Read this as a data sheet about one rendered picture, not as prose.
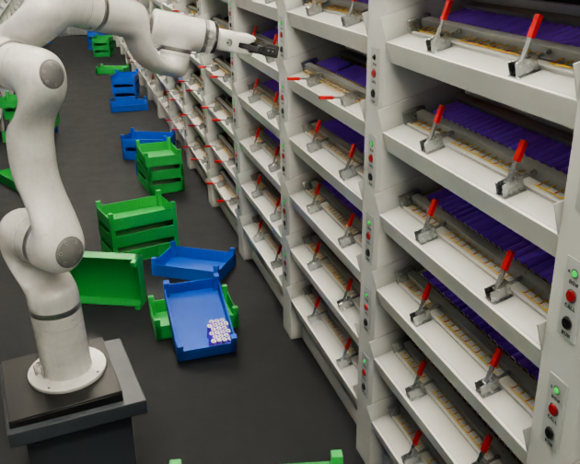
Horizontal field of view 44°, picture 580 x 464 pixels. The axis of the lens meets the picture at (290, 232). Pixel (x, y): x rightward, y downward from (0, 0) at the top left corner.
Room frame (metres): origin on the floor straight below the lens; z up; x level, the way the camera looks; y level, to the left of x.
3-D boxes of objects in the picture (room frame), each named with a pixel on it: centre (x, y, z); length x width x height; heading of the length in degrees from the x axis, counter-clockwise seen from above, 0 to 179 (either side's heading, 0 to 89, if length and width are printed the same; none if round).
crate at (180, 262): (2.75, 0.41, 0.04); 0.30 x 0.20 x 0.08; 73
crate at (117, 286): (2.46, 0.72, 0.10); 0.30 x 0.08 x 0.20; 81
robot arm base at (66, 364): (1.52, 0.56, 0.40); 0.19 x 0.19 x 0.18
